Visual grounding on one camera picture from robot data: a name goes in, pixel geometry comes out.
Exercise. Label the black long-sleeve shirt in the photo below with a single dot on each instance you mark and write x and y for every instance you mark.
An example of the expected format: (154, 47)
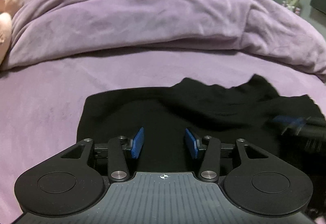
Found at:
(163, 106)

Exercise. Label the purple duvet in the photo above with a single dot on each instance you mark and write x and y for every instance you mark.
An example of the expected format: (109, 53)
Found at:
(152, 17)

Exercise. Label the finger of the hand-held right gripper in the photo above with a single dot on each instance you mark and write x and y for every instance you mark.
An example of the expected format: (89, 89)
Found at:
(289, 122)

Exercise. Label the purple bed sheet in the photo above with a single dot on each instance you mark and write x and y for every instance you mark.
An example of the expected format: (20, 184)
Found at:
(43, 101)

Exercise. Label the small pink bottles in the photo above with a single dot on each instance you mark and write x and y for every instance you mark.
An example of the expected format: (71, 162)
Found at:
(293, 7)

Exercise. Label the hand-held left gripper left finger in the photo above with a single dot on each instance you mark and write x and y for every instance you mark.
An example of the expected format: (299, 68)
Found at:
(137, 142)

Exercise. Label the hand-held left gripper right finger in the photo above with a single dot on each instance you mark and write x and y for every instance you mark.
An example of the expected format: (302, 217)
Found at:
(192, 143)

